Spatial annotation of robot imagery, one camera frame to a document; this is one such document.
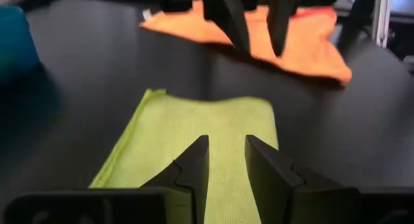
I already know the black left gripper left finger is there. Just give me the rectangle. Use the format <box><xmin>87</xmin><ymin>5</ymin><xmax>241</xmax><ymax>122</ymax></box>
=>
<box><xmin>139</xmin><ymin>135</ymin><xmax>210</xmax><ymax>224</ymax></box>

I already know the green microfiber towel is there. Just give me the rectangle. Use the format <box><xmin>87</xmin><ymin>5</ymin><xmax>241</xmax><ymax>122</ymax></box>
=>
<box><xmin>89</xmin><ymin>88</ymin><xmax>279</xmax><ymax>224</ymax></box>

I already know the silver aluminium bracket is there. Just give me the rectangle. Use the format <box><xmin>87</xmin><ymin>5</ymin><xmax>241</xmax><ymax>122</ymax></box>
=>
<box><xmin>371</xmin><ymin>0</ymin><xmax>393</xmax><ymax>49</ymax></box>

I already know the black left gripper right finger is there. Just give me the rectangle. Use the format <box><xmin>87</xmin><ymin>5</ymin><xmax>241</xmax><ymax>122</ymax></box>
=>
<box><xmin>244</xmin><ymin>135</ymin><xmax>362</xmax><ymax>224</ymax></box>

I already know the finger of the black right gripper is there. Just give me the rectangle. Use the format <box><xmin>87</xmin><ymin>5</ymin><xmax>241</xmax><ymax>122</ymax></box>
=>
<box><xmin>201</xmin><ymin>0</ymin><xmax>252</xmax><ymax>55</ymax></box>
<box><xmin>267</xmin><ymin>0</ymin><xmax>299</xmax><ymax>58</ymax></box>

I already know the black aluminium table frame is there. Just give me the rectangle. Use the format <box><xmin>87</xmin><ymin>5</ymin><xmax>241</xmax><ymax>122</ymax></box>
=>
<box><xmin>6</xmin><ymin>0</ymin><xmax>414</xmax><ymax>62</ymax></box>

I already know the orange microfiber towel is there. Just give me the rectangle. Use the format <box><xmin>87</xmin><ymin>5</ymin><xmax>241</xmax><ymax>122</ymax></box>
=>
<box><xmin>138</xmin><ymin>0</ymin><xmax>353</xmax><ymax>87</ymax></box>

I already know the teal plastic bin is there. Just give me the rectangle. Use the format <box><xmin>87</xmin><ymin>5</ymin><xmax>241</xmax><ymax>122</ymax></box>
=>
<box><xmin>0</xmin><ymin>4</ymin><xmax>41</xmax><ymax>85</ymax></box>

